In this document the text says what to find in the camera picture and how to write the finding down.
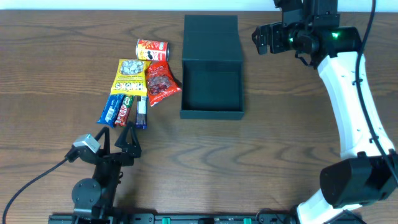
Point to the red KitKat bar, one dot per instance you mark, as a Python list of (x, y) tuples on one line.
[(124, 111)]

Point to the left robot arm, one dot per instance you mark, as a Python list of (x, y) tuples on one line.
[(93, 197)]

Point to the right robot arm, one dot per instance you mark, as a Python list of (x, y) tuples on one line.
[(367, 172)]

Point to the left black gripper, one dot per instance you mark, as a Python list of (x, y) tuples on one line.
[(115, 156)]

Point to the red Pringles can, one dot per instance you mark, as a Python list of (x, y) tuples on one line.
[(152, 50)]

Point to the dark blue chocolate bar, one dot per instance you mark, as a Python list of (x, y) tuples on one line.
[(141, 113)]

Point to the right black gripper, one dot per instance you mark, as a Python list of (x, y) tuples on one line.
[(277, 37)]

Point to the blue snack bar wrapper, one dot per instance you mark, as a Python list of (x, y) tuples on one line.
[(111, 110)]

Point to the yellow Hacks candy bag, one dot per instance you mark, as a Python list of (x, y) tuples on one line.
[(130, 78)]

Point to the red Hacks candy bag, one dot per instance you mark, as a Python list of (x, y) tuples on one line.
[(160, 82)]

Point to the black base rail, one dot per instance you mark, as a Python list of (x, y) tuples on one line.
[(148, 218)]

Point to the black gift box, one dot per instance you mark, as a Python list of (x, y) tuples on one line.
[(212, 65)]

